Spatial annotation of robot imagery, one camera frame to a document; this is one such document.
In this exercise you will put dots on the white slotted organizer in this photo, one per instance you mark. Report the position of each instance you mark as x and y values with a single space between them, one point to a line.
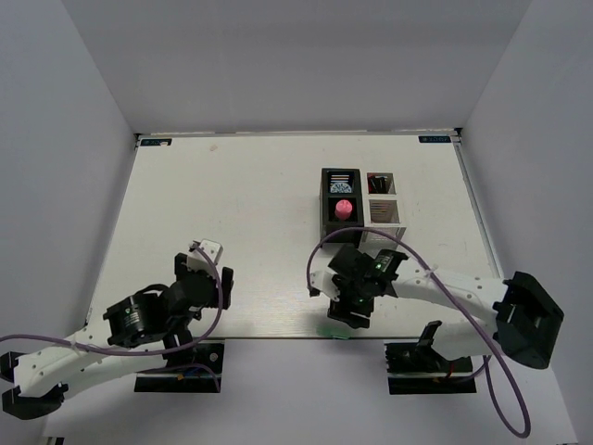
384 212

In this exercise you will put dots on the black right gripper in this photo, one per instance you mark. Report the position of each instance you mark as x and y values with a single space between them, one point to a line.
342 311

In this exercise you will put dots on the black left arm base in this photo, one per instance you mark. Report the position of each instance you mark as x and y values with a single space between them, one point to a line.
202 374

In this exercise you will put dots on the pink cap crayon bottle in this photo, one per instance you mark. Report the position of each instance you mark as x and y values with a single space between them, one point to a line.
343 209

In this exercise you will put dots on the black slotted organizer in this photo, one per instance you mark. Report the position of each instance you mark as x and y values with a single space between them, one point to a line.
328 223

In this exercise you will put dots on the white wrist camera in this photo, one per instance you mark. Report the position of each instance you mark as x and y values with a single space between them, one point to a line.
203 255
321 283

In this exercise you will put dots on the left blue table label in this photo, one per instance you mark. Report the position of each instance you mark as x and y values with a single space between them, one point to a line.
155 142

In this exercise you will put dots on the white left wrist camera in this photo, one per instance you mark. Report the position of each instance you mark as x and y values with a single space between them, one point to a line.
203 255

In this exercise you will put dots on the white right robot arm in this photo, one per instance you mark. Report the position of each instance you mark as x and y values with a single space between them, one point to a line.
517 313

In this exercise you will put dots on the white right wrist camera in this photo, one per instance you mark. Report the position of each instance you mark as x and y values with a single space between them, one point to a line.
321 283

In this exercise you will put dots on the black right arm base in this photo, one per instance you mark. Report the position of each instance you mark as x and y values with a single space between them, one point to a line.
414 368

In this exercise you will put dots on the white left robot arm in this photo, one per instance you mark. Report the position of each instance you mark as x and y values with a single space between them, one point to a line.
146 332

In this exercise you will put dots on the blue table label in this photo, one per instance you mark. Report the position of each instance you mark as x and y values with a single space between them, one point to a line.
434 139
155 142

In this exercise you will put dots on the blue white round tub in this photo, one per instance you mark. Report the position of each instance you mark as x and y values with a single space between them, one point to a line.
341 188

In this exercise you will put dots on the green translucent eraser case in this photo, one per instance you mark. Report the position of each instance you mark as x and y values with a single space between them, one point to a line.
333 333

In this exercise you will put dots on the orange cap black highlighter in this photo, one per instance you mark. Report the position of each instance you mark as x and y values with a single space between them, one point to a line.
372 185

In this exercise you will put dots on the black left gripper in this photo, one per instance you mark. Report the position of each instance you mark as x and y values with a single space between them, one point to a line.
227 286

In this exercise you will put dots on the right blue table label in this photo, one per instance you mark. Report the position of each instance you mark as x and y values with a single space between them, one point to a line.
434 139

